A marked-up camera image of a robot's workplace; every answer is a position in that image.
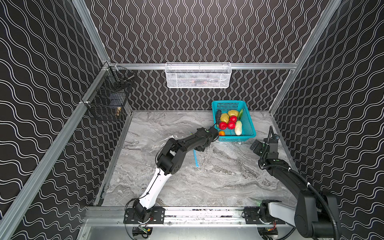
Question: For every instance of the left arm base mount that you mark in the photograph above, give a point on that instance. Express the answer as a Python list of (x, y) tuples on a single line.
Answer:
[(143, 216)]

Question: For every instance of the yellow potato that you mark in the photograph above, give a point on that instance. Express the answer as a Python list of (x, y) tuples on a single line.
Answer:
[(224, 118)]

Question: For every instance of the dark eggplant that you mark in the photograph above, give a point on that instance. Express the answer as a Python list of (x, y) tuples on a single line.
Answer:
[(218, 116)]

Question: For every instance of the clear zip top bag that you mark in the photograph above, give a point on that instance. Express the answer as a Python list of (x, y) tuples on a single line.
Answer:
[(172, 155)]

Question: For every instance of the brass object in basket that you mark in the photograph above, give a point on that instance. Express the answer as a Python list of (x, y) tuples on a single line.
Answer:
[(118, 111)]

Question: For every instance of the teal plastic basket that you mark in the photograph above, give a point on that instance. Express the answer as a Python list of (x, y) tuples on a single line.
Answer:
[(248, 127)]

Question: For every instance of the clear wall-mounted basket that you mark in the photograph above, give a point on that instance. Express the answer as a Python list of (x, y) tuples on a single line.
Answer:
[(198, 75)]

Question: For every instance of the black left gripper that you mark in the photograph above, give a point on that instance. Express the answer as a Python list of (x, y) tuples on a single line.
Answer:
[(212, 132)]

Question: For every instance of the green pepper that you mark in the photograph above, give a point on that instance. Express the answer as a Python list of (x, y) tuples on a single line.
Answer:
[(240, 114)]

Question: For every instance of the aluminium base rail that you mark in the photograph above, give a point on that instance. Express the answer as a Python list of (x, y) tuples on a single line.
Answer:
[(180, 217)]

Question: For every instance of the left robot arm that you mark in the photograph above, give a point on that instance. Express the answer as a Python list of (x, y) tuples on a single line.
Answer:
[(148, 198)]

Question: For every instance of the black wire wall basket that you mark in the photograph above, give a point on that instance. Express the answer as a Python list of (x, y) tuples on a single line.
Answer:
[(112, 91)]

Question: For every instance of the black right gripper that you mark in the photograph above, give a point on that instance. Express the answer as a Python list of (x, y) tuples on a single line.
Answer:
[(259, 147)]

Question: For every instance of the yellow lemon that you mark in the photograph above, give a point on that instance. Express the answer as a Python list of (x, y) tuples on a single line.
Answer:
[(233, 113)]

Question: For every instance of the red tomato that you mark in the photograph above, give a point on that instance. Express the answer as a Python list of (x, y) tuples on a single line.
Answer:
[(223, 126), (232, 122)]

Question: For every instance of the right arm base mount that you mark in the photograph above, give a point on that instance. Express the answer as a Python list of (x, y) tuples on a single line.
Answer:
[(255, 216)]

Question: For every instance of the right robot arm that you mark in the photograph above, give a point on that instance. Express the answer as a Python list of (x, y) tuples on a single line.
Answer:
[(316, 214)]

